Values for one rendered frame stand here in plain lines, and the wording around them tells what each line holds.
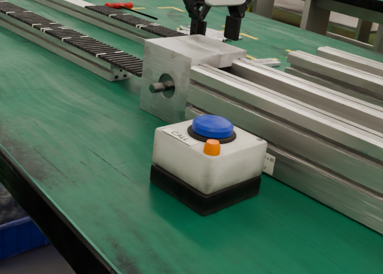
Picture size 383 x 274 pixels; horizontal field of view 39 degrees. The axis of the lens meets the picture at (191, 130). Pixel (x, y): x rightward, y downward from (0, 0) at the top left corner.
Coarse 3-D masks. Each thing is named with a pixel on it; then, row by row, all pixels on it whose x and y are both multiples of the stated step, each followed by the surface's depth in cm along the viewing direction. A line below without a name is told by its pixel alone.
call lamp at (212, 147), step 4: (208, 140) 49; (212, 140) 48; (216, 140) 49; (208, 144) 48; (212, 144) 48; (216, 144) 48; (204, 148) 49; (208, 148) 48; (212, 148) 48; (216, 148) 48; (220, 148) 49; (204, 152) 49; (208, 152) 48; (212, 152) 48; (216, 152) 48
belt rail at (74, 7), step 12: (36, 0) 133; (48, 0) 130; (60, 0) 125; (72, 0) 124; (72, 12) 122; (84, 12) 119; (96, 24) 116; (108, 24) 114; (120, 24) 110; (132, 36) 108; (144, 36) 106; (156, 36) 103
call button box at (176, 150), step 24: (192, 120) 56; (168, 144) 52; (192, 144) 50; (240, 144) 51; (264, 144) 53; (168, 168) 52; (192, 168) 50; (216, 168) 49; (240, 168) 51; (168, 192) 53; (192, 192) 50; (216, 192) 50; (240, 192) 53
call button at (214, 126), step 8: (200, 120) 52; (208, 120) 52; (216, 120) 53; (224, 120) 53; (192, 128) 52; (200, 128) 51; (208, 128) 51; (216, 128) 51; (224, 128) 51; (232, 128) 52; (208, 136) 51; (216, 136) 51; (224, 136) 51
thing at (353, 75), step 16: (320, 48) 82; (304, 64) 76; (320, 64) 74; (336, 64) 74; (352, 64) 79; (368, 64) 77; (320, 80) 75; (336, 80) 74; (352, 80) 71; (368, 80) 69; (352, 96) 71; (368, 96) 70
